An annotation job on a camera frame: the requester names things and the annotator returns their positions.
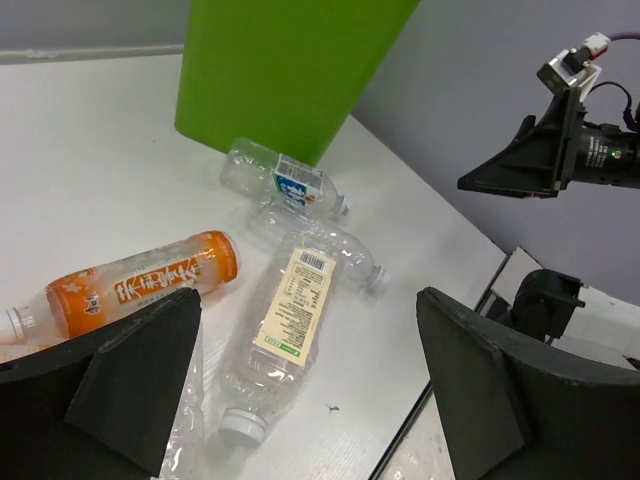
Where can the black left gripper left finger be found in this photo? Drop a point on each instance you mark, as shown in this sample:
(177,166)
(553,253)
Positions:
(102,405)

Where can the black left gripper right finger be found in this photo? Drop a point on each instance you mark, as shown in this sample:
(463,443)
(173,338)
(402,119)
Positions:
(512,407)

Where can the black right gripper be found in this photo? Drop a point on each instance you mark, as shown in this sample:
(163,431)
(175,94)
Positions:
(546,153)

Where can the clear bottle cream label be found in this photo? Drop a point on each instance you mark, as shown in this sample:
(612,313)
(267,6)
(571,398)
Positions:
(275,344)

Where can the clear bottle white cap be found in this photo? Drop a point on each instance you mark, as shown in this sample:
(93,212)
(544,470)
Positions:
(361,271)

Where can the clear bottle blue white label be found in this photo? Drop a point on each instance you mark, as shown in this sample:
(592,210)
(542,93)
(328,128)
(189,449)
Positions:
(256,171)

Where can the green plastic bin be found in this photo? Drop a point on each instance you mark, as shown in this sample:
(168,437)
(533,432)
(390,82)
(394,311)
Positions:
(285,74)

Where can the orange tea bottle white text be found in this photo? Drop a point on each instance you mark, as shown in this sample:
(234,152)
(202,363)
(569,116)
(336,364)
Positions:
(83,301)

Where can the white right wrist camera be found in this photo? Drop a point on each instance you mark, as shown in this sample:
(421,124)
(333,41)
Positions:
(575,68)

